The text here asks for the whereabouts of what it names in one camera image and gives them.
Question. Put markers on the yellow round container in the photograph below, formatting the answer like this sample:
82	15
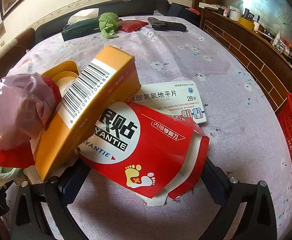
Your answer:
246	23

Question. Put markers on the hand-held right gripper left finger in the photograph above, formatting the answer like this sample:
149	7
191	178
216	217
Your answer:
69	183

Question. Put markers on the red foot-print carton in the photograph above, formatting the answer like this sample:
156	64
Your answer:
146	155

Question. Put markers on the wooden counter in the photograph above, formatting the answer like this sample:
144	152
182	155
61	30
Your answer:
248	47

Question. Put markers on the red pouch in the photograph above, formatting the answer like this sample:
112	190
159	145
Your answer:
130	25

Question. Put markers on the white flat box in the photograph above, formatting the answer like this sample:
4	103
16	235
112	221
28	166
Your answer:
211	5

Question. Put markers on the black shopping bag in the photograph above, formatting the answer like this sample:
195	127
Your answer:
181	8

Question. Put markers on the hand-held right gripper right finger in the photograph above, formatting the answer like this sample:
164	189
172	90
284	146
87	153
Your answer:
214	182

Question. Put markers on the small wall plaque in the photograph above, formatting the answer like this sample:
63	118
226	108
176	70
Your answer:
0	28

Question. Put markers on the green towel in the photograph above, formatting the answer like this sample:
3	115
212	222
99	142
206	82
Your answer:
108	21

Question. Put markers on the white medicine box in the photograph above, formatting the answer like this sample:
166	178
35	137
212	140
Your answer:
176	97

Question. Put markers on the brown armchair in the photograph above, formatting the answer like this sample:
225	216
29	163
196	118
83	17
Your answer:
15	45

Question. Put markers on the black leather sofa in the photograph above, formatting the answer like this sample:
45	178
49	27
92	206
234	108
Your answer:
141	7

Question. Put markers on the clear plastic bag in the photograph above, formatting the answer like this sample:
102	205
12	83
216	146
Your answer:
158	12

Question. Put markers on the pale green quilted cloth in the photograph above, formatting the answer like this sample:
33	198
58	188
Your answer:
0	176

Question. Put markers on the pink plastic bag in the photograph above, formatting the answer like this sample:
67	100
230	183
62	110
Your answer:
10	115

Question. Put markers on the dark green tissue box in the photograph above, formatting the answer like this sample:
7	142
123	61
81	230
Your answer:
80	28

